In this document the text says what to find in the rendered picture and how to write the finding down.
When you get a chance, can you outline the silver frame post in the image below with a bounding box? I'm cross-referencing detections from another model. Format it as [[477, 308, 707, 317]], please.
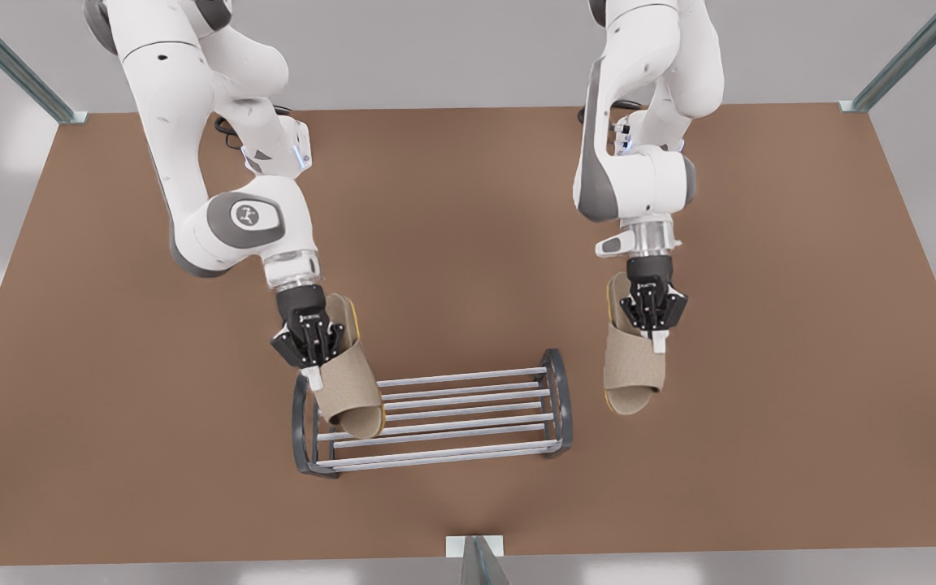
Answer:
[[0, 0, 89, 125], [446, 535, 511, 585], [838, 0, 936, 113]]

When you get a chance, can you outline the black cable loop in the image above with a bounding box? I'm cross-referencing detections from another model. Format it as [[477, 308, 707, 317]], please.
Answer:
[[214, 105, 293, 151]]

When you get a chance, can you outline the grey metal shoe rack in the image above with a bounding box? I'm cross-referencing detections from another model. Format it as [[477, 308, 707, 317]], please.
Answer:
[[291, 349, 574, 479]]

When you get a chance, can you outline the beige slipper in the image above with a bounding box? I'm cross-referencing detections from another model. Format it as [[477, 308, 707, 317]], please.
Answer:
[[603, 272, 667, 416], [315, 293, 388, 440]]

